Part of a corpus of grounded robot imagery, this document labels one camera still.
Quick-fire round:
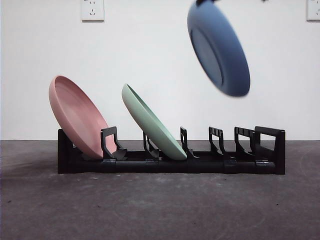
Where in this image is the black plastic dish rack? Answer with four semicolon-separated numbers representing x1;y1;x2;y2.
57;126;286;175

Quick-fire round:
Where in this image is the white wall socket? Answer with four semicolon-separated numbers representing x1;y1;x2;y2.
80;0;105;22
306;0;320;22

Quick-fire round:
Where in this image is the pink plate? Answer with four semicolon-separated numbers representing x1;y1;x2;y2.
48;75;118;160

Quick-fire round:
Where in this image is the blue plate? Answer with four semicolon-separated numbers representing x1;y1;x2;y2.
186;0;251;98

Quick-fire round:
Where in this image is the green plate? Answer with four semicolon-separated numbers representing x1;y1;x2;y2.
121;83;188;161

